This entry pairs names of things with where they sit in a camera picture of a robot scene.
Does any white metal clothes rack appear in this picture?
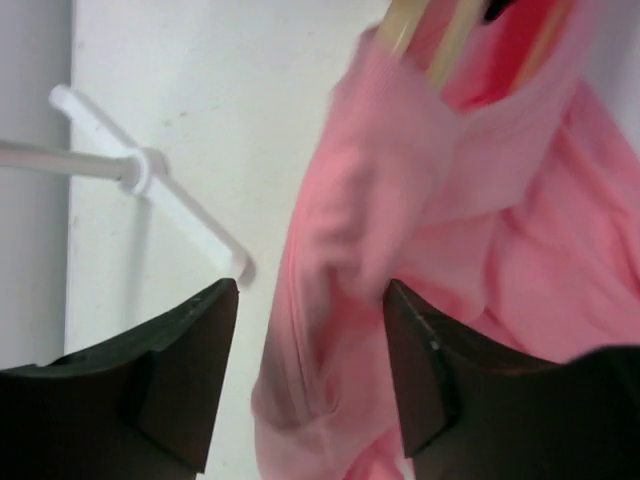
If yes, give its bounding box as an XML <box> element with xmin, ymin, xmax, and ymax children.
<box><xmin>1</xmin><ymin>84</ymin><xmax>256</xmax><ymax>286</ymax></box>

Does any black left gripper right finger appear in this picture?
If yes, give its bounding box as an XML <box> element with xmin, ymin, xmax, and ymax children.
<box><xmin>384</xmin><ymin>281</ymin><xmax>639</xmax><ymax>480</ymax></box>

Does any beige plastic hanger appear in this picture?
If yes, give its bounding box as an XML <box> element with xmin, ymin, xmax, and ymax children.
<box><xmin>376</xmin><ymin>1</ymin><xmax>574</xmax><ymax>97</ymax></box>

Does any pink t shirt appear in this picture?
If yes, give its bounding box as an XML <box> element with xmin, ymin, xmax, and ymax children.
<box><xmin>252</xmin><ymin>1</ymin><xmax>639</xmax><ymax>480</ymax></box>

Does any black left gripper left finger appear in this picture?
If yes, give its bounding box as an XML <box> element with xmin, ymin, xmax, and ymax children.
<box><xmin>1</xmin><ymin>279</ymin><xmax>239</xmax><ymax>479</ymax></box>

